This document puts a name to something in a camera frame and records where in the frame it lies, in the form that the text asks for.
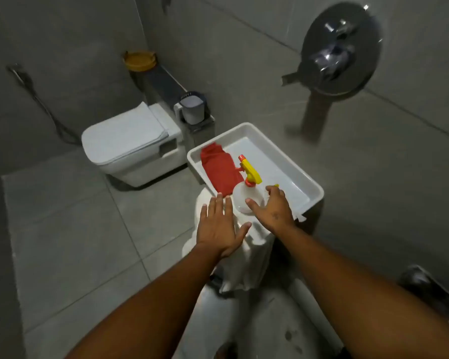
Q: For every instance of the person's left hand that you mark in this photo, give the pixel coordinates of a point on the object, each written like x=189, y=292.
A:
x=217, y=231

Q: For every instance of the person's right hand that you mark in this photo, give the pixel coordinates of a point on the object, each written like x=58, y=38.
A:
x=275, y=214

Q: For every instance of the person's right thumb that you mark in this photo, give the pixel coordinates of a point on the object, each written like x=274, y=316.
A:
x=255, y=208

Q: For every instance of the person's left middle finger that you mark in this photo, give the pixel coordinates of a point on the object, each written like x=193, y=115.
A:
x=220, y=206

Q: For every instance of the person's left thumb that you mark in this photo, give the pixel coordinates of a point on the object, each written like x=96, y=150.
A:
x=243, y=232

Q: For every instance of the person's left little finger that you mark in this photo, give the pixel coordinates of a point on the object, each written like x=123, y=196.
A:
x=204, y=213

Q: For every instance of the person's right forearm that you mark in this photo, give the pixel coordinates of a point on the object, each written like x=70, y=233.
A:
x=359, y=295

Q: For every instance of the person's left forearm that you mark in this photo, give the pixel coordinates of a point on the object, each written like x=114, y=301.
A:
x=153, y=310

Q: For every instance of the clear spray bottle yellow trigger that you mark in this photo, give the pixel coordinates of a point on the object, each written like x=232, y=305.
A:
x=243, y=192

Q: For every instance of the red cloth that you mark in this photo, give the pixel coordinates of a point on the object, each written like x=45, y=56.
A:
x=220, y=170

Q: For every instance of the white paper towel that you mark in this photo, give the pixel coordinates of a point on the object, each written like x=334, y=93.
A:
x=300, y=217

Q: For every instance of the white plastic tray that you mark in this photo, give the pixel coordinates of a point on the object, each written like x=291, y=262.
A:
x=284, y=171

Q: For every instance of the person's white clothing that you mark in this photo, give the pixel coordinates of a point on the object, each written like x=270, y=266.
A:
x=262, y=325

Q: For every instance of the white and grey cup holder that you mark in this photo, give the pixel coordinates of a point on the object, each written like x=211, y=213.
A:
x=192, y=108

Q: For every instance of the white toilet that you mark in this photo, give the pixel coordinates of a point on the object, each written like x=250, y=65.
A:
x=131, y=142

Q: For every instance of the dark stone ledge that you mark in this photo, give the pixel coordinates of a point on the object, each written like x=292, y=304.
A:
x=164, y=87

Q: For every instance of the yellow round container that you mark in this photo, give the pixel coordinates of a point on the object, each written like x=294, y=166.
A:
x=140, y=60

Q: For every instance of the chrome shower mixer valve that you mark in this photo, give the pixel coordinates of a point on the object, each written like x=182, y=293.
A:
x=340, y=48

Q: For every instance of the chrome tap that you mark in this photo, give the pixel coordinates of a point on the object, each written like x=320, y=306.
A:
x=430, y=291

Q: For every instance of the chrome wall spout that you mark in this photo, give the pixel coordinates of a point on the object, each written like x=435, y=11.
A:
x=292, y=79

